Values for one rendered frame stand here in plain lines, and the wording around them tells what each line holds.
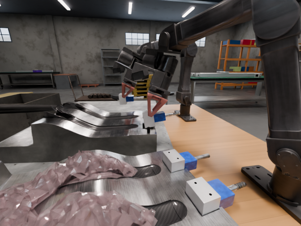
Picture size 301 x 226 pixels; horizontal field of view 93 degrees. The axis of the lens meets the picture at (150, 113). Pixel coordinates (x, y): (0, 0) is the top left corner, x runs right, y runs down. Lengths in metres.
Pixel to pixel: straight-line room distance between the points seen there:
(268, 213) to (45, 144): 0.60
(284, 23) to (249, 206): 0.37
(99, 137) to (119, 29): 9.79
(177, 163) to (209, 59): 11.30
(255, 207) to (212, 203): 0.16
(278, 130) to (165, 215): 0.28
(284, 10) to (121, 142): 0.47
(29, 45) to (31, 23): 1.17
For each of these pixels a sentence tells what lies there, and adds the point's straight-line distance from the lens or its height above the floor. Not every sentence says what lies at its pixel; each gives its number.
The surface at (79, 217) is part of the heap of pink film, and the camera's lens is 0.23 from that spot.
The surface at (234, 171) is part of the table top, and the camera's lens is 0.51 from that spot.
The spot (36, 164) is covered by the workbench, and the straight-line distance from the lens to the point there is 0.59.
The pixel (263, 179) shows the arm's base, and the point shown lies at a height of 0.81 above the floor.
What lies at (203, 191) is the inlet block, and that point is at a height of 0.88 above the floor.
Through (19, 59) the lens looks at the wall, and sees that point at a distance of 11.58.
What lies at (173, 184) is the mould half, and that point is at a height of 0.86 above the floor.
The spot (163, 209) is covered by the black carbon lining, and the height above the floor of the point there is 0.85.
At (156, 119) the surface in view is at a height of 0.92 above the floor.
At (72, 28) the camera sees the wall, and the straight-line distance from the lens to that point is 10.53.
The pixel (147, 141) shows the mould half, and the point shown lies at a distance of 0.46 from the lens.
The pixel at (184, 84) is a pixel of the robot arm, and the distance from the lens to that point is 0.85.
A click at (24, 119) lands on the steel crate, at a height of 0.42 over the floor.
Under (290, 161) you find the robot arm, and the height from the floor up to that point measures 0.91.
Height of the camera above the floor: 1.09
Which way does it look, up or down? 18 degrees down
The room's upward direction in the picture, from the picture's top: straight up
